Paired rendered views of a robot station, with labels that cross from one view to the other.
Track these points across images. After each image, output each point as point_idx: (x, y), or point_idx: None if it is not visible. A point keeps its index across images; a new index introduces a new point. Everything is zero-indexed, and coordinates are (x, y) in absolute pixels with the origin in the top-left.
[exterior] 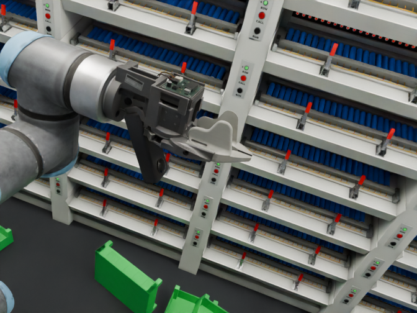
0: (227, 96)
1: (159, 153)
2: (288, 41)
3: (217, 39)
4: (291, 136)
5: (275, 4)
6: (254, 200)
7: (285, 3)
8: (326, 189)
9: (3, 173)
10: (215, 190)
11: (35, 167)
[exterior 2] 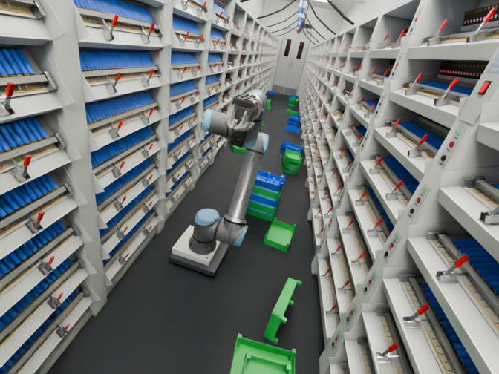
0: (404, 214)
1: (241, 135)
2: (486, 184)
3: (425, 165)
4: (430, 284)
5: (465, 134)
6: (382, 344)
7: (477, 135)
8: None
9: (214, 119)
10: (362, 301)
11: (225, 128)
